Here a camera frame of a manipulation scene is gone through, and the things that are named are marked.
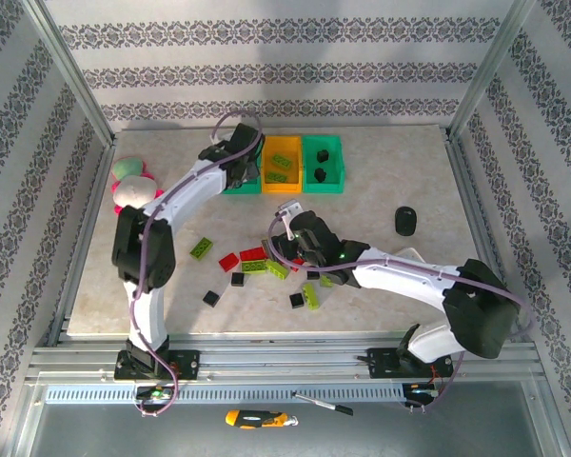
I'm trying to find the green plastic bin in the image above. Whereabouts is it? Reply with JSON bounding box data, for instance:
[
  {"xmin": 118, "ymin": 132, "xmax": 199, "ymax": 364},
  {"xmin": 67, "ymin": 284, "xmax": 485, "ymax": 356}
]
[
  {"xmin": 301, "ymin": 135, "xmax": 346, "ymax": 195},
  {"xmin": 221, "ymin": 135, "xmax": 264, "ymax": 196}
]

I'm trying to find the yellow plastic bin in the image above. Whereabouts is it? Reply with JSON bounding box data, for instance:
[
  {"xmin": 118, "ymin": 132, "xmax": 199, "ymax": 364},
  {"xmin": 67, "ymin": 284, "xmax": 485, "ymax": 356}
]
[{"xmin": 261, "ymin": 136, "xmax": 304, "ymax": 195}]

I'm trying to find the black computer mouse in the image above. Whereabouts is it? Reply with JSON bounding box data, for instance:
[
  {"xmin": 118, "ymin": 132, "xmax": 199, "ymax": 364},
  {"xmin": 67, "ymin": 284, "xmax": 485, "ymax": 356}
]
[{"xmin": 393, "ymin": 206, "xmax": 419, "ymax": 237}]

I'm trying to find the white pink plush toy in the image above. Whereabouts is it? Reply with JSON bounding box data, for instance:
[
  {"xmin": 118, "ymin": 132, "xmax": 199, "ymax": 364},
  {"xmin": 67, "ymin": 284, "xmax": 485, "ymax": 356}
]
[{"xmin": 111, "ymin": 174, "xmax": 166, "ymax": 215}]

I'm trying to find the green pink plush toy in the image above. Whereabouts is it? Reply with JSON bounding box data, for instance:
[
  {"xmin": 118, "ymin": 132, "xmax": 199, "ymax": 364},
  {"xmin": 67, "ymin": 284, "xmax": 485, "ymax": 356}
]
[{"xmin": 110, "ymin": 156, "xmax": 148, "ymax": 182}]

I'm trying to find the black marker pen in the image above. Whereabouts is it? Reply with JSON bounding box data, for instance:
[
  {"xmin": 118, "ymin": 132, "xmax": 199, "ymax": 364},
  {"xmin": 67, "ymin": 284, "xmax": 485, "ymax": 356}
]
[{"xmin": 292, "ymin": 391, "xmax": 355, "ymax": 417}]

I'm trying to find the orange black utility knife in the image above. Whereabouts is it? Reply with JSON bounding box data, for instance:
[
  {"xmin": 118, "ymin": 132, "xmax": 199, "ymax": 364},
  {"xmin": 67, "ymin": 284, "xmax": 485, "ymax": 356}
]
[{"xmin": 225, "ymin": 408, "xmax": 300, "ymax": 430}]

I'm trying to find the small circuit board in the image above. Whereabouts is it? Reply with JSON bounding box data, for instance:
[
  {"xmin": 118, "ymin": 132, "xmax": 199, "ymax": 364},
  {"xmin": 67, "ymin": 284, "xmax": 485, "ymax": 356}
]
[
  {"xmin": 133, "ymin": 385, "xmax": 176, "ymax": 405},
  {"xmin": 405, "ymin": 382, "xmax": 443, "ymax": 402}
]

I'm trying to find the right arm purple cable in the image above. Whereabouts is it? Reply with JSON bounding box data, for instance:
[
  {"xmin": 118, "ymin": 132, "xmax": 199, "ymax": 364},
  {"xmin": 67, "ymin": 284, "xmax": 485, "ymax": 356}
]
[{"xmin": 266, "ymin": 211, "xmax": 535, "ymax": 415}]

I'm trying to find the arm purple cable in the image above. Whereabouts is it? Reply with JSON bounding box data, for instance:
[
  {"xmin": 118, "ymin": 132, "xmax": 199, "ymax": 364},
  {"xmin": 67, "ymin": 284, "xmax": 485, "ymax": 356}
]
[
  {"xmin": 130, "ymin": 109, "xmax": 267, "ymax": 418},
  {"xmin": 266, "ymin": 211, "xmax": 535, "ymax": 415}
]

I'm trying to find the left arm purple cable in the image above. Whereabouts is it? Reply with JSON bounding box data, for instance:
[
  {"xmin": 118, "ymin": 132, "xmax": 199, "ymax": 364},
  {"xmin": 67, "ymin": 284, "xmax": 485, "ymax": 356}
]
[{"xmin": 130, "ymin": 109, "xmax": 267, "ymax": 418}]

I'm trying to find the aluminium mounting rail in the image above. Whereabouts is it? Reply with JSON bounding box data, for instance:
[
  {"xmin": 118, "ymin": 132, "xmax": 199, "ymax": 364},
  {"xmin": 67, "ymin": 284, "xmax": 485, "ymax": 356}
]
[{"xmin": 26, "ymin": 332, "xmax": 551, "ymax": 385}]

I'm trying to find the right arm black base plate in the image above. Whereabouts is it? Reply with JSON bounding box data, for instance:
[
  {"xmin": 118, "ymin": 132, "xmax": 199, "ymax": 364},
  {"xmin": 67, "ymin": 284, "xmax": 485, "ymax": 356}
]
[{"xmin": 365, "ymin": 347, "xmax": 456, "ymax": 380}]

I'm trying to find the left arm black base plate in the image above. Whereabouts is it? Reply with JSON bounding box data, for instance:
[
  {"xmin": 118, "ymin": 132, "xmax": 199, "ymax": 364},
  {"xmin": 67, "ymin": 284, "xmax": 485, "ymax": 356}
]
[{"xmin": 113, "ymin": 349, "xmax": 201, "ymax": 381}]

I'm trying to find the grey slotted cable duct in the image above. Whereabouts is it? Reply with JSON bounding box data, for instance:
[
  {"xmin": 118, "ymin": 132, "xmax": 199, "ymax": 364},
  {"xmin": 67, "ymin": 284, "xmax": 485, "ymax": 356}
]
[{"xmin": 44, "ymin": 384, "xmax": 406, "ymax": 406}]

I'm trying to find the aluminium side rail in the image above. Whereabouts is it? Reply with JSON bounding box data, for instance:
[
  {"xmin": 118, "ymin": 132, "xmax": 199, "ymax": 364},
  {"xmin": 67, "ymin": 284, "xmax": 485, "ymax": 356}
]
[
  {"xmin": 45, "ymin": 135, "xmax": 118, "ymax": 347},
  {"xmin": 443, "ymin": 128, "xmax": 524, "ymax": 347}
]

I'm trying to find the aluminium upright post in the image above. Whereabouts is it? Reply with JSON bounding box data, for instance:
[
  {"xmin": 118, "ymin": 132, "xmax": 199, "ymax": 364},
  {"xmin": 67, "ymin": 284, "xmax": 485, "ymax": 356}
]
[
  {"xmin": 21, "ymin": 0, "xmax": 116, "ymax": 144},
  {"xmin": 445, "ymin": 0, "xmax": 538, "ymax": 142}
]

